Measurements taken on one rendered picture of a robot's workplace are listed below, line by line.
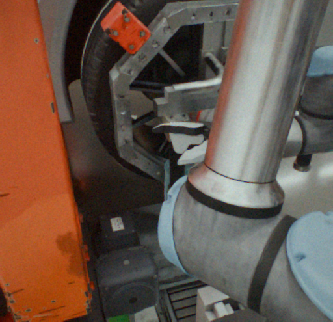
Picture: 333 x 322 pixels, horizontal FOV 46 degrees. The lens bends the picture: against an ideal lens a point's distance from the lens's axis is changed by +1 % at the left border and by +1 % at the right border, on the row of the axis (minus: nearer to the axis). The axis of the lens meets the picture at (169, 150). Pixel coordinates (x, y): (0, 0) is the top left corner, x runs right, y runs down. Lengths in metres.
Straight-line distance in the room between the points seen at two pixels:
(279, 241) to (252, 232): 0.03
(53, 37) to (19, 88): 0.53
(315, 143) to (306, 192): 1.50
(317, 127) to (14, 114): 0.50
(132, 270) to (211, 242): 0.79
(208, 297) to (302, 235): 0.31
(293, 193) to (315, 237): 1.78
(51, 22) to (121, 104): 0.30
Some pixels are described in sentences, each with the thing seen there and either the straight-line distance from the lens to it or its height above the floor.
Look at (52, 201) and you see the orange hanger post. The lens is 0.74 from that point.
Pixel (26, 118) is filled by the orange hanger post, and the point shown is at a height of 1.05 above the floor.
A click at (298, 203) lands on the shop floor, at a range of 2.14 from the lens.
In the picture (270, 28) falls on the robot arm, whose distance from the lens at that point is 0.39.
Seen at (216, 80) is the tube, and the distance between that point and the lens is 0.84.
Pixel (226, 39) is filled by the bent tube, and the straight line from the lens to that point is 1.02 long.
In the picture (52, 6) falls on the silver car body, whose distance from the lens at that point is 1.13.
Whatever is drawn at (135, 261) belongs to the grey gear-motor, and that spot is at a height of 0.40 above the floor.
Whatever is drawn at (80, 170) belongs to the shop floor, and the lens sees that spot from 2.33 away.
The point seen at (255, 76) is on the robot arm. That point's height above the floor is 1.19.
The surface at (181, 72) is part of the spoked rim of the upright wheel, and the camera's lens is 1.13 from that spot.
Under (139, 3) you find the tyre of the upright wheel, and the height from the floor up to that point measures 1.12.
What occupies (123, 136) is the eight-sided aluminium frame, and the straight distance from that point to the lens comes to 1.04.
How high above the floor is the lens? 1.34
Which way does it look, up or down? 33 degrees down
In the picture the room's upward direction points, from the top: straight up
